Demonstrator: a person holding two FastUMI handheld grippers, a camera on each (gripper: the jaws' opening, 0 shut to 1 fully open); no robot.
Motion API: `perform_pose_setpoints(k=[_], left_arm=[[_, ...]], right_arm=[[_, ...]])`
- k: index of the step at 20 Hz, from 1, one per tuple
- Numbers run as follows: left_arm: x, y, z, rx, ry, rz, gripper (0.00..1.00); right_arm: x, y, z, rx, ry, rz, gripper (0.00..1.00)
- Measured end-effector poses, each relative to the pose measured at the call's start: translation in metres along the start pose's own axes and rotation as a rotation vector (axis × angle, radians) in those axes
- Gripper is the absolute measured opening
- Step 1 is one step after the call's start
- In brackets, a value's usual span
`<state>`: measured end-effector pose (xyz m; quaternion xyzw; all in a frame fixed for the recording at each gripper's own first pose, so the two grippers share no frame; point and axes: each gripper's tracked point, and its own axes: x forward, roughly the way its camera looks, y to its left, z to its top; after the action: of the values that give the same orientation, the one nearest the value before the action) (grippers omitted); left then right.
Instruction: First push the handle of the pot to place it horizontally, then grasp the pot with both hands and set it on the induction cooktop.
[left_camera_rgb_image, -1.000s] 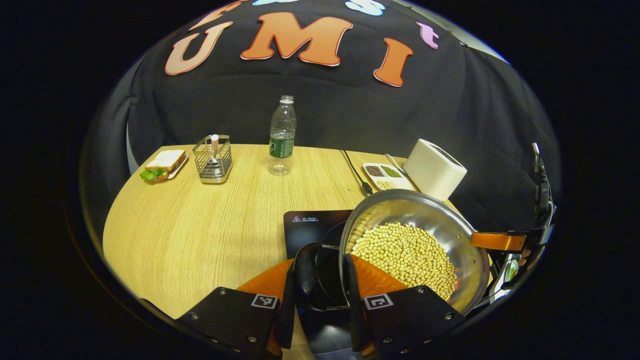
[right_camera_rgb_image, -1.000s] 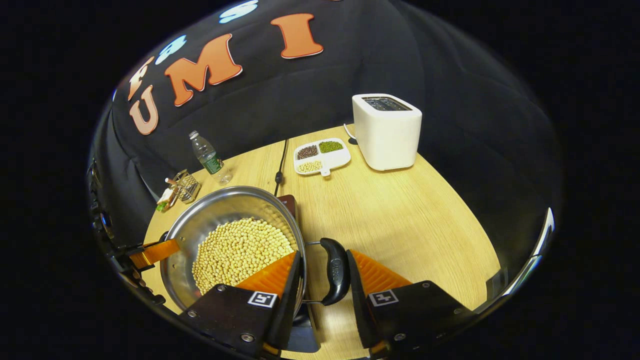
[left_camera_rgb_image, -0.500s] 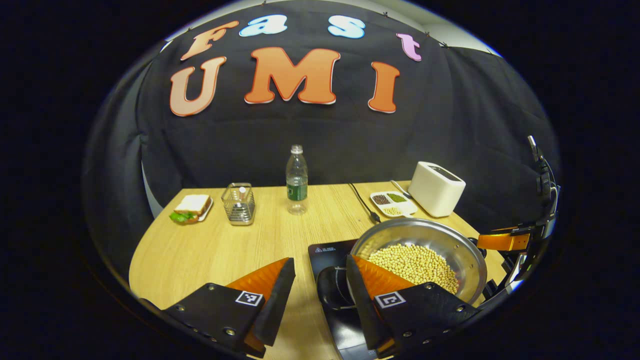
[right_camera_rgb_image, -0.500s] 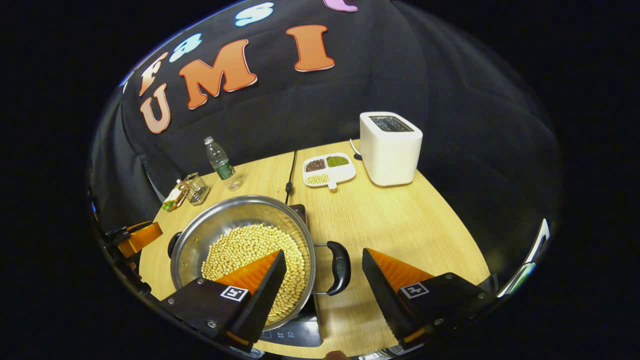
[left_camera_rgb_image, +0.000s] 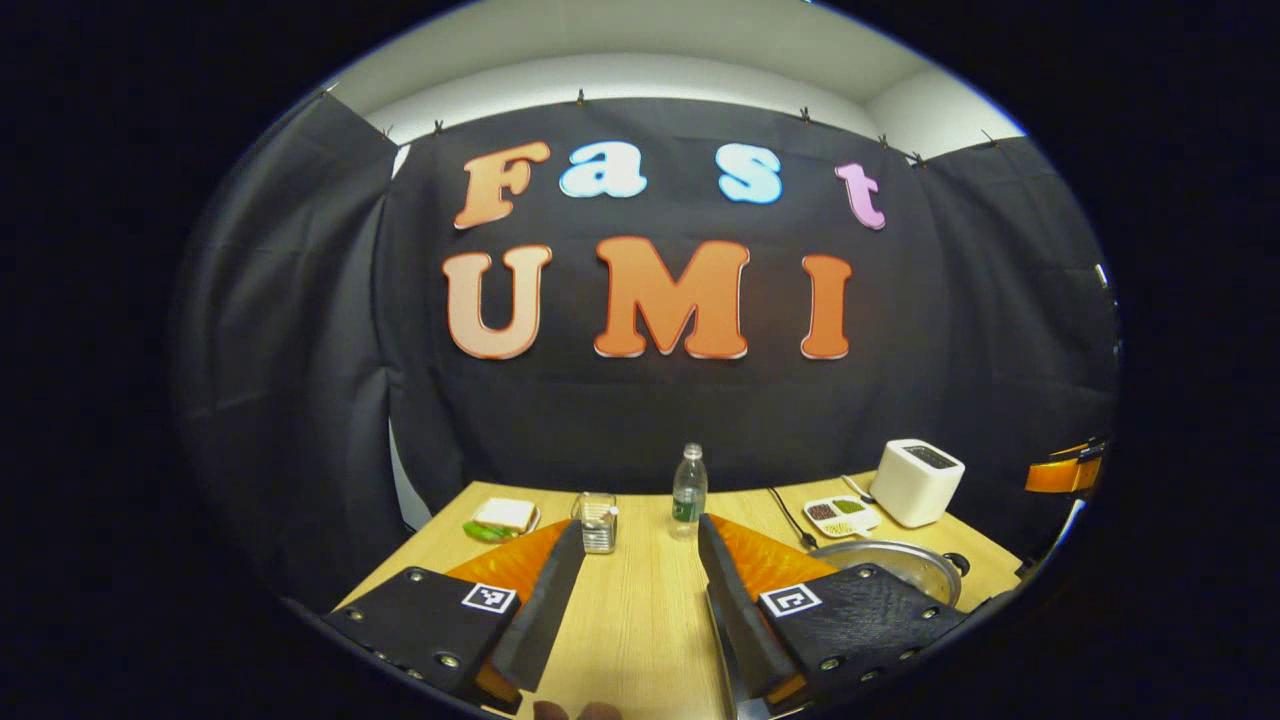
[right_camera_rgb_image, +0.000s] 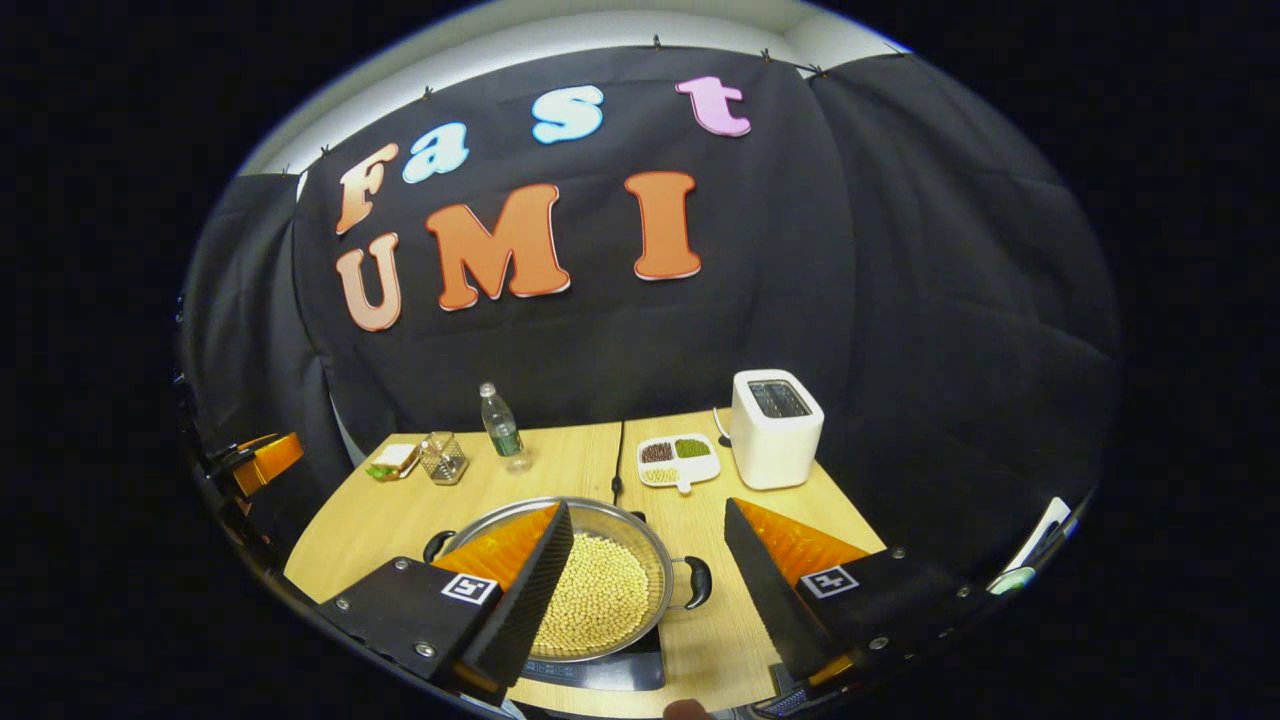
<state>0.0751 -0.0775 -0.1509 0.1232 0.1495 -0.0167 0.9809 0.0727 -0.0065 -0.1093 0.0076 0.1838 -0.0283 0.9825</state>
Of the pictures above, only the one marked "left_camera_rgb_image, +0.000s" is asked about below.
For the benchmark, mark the white toaster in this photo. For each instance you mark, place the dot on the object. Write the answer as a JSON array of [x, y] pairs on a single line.
[[910, 490]]

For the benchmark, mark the white divided bean dish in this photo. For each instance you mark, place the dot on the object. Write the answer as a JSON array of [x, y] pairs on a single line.
[[845, 520]]

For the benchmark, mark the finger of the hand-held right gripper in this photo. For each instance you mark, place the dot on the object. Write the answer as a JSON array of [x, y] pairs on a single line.
[[1060, 475]]

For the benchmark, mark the clear plastic water bottle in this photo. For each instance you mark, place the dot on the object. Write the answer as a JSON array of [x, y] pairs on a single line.
[[689, 500]]

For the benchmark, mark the lettuce sandwich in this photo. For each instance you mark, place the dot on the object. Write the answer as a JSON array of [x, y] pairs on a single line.
[[505, 515]]

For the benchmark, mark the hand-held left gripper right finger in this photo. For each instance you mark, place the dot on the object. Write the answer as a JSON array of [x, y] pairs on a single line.
[[740, 620]]

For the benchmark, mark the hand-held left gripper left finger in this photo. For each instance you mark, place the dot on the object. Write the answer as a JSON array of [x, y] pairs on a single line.
[[550, 610]]

